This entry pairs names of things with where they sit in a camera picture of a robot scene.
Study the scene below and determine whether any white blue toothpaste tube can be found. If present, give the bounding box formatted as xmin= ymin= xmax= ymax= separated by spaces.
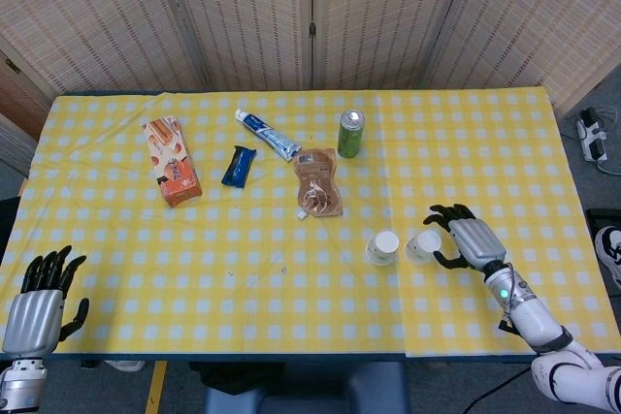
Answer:
xmin=234 ymin=108 xmax=304 ymax=163

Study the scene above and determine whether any white shoe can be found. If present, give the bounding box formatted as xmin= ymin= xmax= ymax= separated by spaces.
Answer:
xmin=104 ymin=359 xmax=147 ymax=373

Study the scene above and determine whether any brown spout pouch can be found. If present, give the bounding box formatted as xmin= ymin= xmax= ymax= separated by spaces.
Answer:
xmin=291 ymin=146 xmax=344 ymax=220

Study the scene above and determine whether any green drink can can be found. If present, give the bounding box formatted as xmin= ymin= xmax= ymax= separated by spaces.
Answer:
xmin=337 ymin=109 xmax=367 ymax=160

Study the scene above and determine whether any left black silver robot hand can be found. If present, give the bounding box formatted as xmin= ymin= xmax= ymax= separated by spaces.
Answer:
xmin=1 ymin=244 xmax=91 ymax=356

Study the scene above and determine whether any white floral paper cup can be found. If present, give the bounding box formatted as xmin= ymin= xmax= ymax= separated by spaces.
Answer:
xmin=404 ymin=229 xmax=443 ymax=266
xmin=364 ymin=230 xmax=401 ymax=268

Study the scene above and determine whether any black white sneaker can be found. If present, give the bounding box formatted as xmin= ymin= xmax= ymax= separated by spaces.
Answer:
xmin=594 ymin=225 xmax=621 ymax=290

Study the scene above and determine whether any woven folding screen panel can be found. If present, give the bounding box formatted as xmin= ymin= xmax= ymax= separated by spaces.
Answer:
xmin=311 ymin=0 xmax=474 ymax=90
xmin=0 ymin=0 xmax=208 ymax=95
xmin=157 ymin=0 xmax=314 ymax=91
xmin=421 ymin=0 xmax=621 ymax=114

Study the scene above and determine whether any blue snack packet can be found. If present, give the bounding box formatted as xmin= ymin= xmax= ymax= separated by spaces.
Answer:
xmin=220 ymin=144 xmax=257 ymax=189

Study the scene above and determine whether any black floor cable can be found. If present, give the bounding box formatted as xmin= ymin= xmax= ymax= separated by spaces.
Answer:
xmin=482 ymin=364 xmax=534 ymax=398

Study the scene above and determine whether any orange snack box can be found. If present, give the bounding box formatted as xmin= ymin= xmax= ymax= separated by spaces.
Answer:
xmin=141 ymin=114 xmax=204 ymax=208

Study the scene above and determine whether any yellow white checkered tablecloth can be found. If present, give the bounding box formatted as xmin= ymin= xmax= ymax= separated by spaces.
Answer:
xmin=0 ymin=88 xmax=610 ymax=358

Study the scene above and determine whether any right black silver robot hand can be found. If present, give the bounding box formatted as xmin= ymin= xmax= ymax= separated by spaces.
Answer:
xmin=422 ymin=203 xmax=508 ymax=273

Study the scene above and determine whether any white power strip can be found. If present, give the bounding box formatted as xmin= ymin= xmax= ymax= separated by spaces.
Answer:
xmin=575 ymin=107 xmax=610 ymax=164

